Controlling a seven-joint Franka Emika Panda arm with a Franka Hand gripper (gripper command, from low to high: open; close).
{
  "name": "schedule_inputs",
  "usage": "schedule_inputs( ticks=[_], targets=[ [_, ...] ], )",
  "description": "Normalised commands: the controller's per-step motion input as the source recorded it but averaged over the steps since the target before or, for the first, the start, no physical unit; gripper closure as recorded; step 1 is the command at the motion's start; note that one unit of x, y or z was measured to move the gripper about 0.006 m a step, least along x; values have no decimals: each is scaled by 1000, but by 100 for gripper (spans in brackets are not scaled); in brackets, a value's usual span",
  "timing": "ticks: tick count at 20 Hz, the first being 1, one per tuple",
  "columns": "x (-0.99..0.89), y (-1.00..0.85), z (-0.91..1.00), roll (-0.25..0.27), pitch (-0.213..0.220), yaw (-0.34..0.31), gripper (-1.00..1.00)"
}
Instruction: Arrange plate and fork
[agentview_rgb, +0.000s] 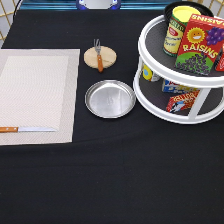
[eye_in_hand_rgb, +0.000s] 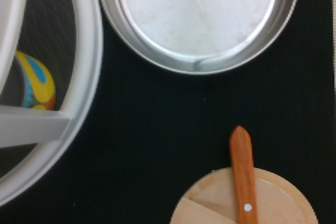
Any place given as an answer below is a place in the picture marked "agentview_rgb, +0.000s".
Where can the blue white food box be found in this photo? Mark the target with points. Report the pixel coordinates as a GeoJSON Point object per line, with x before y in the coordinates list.
{"type": "Point", "coordinates": [171, 87]}

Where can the red raisins box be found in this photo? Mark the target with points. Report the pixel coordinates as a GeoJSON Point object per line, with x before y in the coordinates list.
{"type": "Point", "coordinates": [201, 44]}

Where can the red box at edge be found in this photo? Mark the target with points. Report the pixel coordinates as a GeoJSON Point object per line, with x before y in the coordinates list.
{"type": "Point", "coordinates": [219, 63]}

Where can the wooden handled knife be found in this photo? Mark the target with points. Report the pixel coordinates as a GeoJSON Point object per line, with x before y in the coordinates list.
{"type": "Point", "coordinates": [26, 129]}

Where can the small yellow blue can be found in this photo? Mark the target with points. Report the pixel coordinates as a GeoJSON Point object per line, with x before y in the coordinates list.
{"type": "Point", "coordinates": [149, 75]}

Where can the wooden handled fork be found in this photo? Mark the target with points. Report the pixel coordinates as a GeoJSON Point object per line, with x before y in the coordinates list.
{"type": "Point", "coordinates": [97, 47]}

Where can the white two-tier turntable rack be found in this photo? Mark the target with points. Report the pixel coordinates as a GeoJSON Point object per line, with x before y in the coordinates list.
{"type": "Point", "coordinates": [210, 102]}

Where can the silver metal plate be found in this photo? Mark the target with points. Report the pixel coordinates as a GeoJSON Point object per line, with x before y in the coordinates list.
{"type": "Point", "coordinates": [110, 99]}

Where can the yellow lidded can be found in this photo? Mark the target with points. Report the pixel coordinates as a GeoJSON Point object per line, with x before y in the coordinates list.
{"type": "Point", "coordinates": [177, 25]}

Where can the round wooden coaster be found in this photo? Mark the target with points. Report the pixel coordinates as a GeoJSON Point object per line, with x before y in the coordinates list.
{"type": "Point", "coordinates": [108, 55]}

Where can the beige woven placemat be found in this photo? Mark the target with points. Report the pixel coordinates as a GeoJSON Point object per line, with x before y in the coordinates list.
{"type": "Point", "coordinates": [38, 89]}

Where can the red butter box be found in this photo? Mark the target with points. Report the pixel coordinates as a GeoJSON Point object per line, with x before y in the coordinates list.
{"type": "Point", "coordinates": [181, 102]}

